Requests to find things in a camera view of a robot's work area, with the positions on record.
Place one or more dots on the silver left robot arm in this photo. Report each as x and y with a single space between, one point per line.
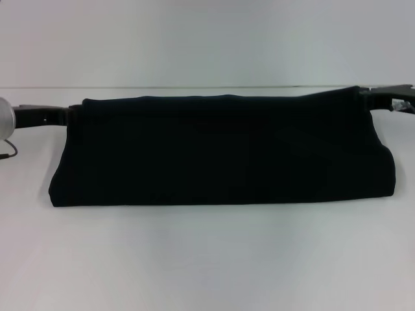
6 118

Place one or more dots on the black shirt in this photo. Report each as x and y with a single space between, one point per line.
210 152

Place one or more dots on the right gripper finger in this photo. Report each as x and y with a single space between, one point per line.
364 97

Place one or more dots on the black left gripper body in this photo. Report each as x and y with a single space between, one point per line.
39 116

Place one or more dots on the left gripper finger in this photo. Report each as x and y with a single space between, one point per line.
75 113

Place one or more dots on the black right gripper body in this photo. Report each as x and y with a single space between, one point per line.
394 98

